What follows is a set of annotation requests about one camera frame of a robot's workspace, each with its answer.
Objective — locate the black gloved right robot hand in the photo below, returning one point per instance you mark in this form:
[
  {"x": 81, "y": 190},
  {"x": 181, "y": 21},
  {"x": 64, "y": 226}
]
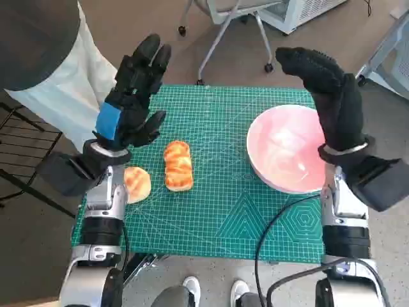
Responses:
[{"x": 338, "y": 105}]

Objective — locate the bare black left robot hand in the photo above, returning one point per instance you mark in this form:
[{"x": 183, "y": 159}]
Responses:
[{"x": 134, "y": 83}]

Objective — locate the pink bowl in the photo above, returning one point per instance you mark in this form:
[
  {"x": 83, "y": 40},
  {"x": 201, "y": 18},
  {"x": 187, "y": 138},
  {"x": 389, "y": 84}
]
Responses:
[{"x": 281, "y": 153}]

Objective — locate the long toy bread loaf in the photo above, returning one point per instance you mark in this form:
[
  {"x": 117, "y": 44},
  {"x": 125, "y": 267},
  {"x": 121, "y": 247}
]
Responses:
[{"x": 178, "y": 166}]

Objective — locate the round toy bread bun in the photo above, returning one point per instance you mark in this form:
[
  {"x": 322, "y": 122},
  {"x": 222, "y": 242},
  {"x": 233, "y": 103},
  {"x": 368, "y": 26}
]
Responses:
[{"x": 139, "y": 185}]

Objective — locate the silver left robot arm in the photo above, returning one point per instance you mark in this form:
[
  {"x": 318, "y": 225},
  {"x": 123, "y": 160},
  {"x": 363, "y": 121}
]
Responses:
[{"x": 105, "y": 198}]

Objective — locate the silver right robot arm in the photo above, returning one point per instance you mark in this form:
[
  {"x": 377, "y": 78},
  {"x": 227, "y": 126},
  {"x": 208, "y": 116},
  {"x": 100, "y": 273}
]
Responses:
[{"x": 346, "y": 208}]

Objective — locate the person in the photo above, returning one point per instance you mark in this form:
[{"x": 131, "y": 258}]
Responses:
[{"x": 73, "y": 80}]

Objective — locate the white metal cart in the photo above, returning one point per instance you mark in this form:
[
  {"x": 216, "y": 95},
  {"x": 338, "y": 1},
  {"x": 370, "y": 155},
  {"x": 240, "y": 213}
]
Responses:
[{"x": 396, "y": 64}]

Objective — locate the green cutting mat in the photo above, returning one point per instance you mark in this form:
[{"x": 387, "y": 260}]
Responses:
[{"x": 217, "y": 128}]

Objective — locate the white grilled appliance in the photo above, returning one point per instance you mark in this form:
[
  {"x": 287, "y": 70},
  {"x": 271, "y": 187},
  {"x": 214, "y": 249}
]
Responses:
[{"x": 303, "y": 12}]

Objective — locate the grey office chair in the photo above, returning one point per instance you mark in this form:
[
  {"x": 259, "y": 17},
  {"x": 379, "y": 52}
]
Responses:
[{"x": 230, "y": 8}]

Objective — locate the person's foot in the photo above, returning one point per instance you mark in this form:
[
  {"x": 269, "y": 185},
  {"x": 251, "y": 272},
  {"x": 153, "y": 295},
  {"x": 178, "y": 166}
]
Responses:
[
  {"x": 239, "y": 289},
  {"x": 191, "y": 288}
]

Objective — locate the person's leg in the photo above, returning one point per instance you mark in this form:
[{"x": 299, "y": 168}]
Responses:
[
  {"x": 172, "y": 297},
  {"x": 254, "y": 300}
]

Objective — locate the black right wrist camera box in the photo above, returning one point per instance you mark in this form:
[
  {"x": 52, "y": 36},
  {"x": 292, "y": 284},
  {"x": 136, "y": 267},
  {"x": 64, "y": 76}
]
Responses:
[{"x": 377, "y": 185}]

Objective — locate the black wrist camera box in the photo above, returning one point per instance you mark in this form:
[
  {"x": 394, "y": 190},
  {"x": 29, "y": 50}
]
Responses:
[
  {"x": 377, "y": 185},
  {"x": 68, "y": 174}
]

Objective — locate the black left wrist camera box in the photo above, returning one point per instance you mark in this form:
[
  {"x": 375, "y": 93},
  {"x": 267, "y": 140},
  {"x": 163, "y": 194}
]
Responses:
[{"x": 68, "y": 174}]

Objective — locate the black metal table frame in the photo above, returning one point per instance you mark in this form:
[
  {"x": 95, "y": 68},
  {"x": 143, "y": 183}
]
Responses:
[{"x": 143, "y": 262}]

